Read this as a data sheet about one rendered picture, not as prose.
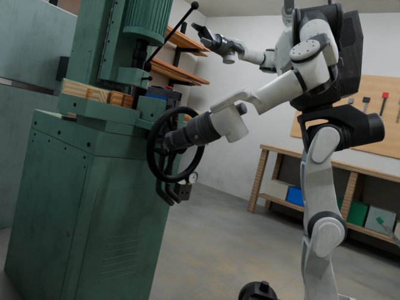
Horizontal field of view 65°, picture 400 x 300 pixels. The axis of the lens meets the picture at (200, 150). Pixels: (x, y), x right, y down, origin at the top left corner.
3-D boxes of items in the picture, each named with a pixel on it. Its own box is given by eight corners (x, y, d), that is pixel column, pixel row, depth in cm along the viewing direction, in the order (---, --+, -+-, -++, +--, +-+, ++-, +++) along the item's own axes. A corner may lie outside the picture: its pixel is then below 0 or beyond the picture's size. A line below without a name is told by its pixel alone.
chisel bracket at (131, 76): (133, 88, 129) (137, 68, 129) (113, 85, 138) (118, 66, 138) (146, 92, 135) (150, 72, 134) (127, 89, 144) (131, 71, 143)
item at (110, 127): (104, 131, 111) (106, 120, 110) (75, 122, 124) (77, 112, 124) (181, 143, 141) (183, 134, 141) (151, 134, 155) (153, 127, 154)
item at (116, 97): (111, 104, 124) (114, 90, 123) (109, 103, 125) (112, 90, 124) (151, 113, 140) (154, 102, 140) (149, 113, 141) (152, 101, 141)
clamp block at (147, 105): (155, 122, 115) (160, 99, 114) (133, 117, 123) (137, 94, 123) (182, 128, 126) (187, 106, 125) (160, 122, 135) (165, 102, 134)
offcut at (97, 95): (91, 99, 110) (93, 88, 110) (99, 101, 113) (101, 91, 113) (97, 101, 108) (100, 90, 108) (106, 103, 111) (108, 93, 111)
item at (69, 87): (63, 93, 114) (66, 80, 114) (61, 92, 116) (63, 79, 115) (177, 119, 160) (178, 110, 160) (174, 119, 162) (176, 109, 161)
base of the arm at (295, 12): (339, 50, 106) (336, 22, 109) (346, 25, 94) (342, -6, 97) (293, 55, 109) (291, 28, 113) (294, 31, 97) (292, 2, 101)
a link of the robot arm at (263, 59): (243, 46, 170) (270, 53, 179) (238, 65, 172) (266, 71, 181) (254, 44, 161) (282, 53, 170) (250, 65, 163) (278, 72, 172)
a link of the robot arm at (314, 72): (272, 122, 85) (341, 87, 81) (258, 93, 80) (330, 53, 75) (262, 104, 94) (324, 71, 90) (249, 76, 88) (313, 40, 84)
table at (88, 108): (98, 121, 97) (102, 102, 97) (55, 108, 117) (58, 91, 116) (215, 141, 144) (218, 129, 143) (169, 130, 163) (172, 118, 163)
